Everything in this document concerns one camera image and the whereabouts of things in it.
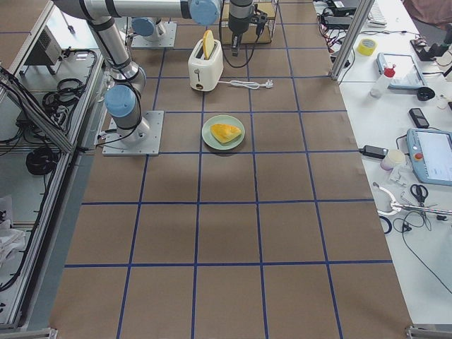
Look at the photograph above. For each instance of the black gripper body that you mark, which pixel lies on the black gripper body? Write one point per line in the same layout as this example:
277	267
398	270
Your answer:
236	22

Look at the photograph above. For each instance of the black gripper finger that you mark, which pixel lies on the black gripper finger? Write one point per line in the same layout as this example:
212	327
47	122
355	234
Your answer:
234	47
259	19

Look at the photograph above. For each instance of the white toaster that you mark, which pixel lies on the white toaster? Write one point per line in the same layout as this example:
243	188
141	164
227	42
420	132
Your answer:
204	73

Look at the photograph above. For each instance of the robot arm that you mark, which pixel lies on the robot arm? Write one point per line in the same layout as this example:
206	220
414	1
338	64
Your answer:
151	29
123	101

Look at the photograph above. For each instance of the bread slice in toaster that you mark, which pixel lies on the bread slice in toaster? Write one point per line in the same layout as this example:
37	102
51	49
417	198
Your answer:
208	43

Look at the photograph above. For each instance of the triangular pastry bread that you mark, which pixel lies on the triangular pastry bread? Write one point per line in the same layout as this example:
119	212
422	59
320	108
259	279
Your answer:
224	133

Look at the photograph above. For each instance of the green plate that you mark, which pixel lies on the green plate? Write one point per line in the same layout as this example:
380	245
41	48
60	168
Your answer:
210	141

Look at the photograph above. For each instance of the yellow tape roll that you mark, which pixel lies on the yellow tape roll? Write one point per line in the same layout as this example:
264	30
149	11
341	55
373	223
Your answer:
366	47

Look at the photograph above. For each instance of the white squeeze bottle red cap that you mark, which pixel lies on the white squeeze bottle red cap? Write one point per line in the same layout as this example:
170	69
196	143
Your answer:
383	82

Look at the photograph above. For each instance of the blue teach pendant far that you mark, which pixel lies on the blue teach pendant far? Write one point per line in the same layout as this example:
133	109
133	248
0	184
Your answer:
408	75

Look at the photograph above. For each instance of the blue teach pendant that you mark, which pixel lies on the blue teach pendant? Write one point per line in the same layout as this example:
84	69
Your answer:
408	75
430	155

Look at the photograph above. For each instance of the grey control box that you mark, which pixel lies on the grey control box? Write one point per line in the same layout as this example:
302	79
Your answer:
46	52

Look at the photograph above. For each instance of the blue teach pendant near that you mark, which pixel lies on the blue teach pendant near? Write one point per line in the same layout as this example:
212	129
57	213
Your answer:
430	155

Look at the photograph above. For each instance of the black scissors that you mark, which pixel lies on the black scissors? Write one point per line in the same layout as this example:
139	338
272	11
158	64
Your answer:
420	193

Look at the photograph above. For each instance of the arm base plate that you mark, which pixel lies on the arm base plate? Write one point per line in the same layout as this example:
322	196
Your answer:
167	41
145	140

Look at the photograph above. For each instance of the aluminium frame post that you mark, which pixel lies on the aluminium frame post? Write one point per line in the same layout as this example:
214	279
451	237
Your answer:
355	27

